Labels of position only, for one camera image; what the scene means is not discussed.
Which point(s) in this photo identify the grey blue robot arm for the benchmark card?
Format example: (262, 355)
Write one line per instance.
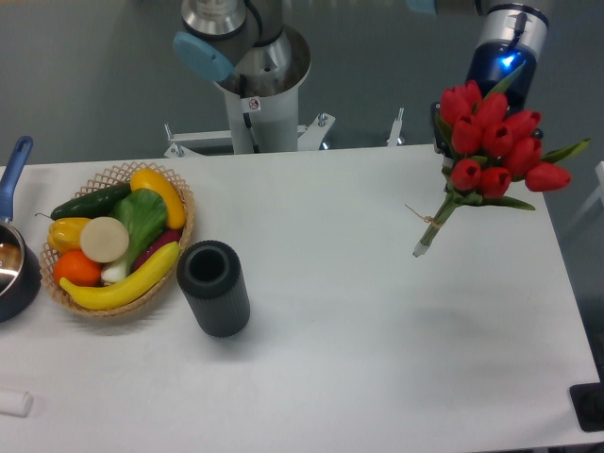
(216, 35)

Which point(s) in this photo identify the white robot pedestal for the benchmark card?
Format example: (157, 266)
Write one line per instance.
(262, 95)

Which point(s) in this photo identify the black device at edge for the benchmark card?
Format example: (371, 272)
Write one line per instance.
(587, 401)

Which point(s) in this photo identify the orange fruit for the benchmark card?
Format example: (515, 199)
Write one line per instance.
(78, 268)

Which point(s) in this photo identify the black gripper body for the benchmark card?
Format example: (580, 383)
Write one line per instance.
(497, 86)

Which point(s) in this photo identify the green cucumber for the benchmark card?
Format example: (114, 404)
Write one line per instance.
(90, 205)

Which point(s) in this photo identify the yellow bell pepper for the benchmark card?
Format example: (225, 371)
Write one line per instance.
(64, 234)

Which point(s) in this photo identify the purple eggplant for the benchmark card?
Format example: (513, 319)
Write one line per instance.
(168, 236)

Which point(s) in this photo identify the green bok choy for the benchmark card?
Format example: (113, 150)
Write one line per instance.
(144, 214)

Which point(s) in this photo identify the blue handled saucepan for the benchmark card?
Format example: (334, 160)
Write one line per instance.
(20, 269)

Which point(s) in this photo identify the white metal base frame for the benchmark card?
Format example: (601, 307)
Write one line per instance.
(198, 139)

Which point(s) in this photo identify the dark grey ribbed vase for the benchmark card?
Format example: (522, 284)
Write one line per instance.
(210, 275)

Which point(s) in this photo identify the red tulip bouquet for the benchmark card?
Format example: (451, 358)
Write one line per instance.
(486, 148)

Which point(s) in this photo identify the yellow banana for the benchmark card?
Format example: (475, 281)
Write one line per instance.
(129, 289)

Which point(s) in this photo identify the beige round disc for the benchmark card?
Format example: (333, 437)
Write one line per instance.
(104, 239)

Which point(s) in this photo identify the white cylinder object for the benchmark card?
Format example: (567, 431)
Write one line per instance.
(15, 403)

